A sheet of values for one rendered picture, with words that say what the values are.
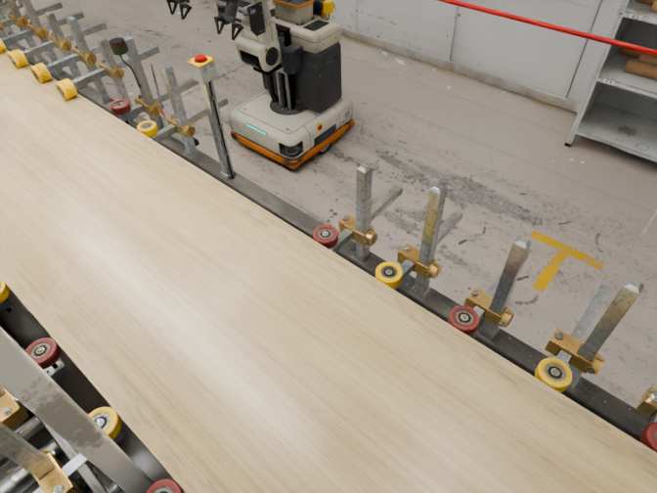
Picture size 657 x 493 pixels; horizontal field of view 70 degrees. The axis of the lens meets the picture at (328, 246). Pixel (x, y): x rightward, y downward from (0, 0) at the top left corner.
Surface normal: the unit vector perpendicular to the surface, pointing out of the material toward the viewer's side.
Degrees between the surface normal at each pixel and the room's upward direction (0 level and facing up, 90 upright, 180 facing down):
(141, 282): 0
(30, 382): 90
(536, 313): 0
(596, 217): 0
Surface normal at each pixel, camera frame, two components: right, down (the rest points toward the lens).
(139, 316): -0.04, -0.68
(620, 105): -0.66, 0.57
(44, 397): 0.75, 0.47
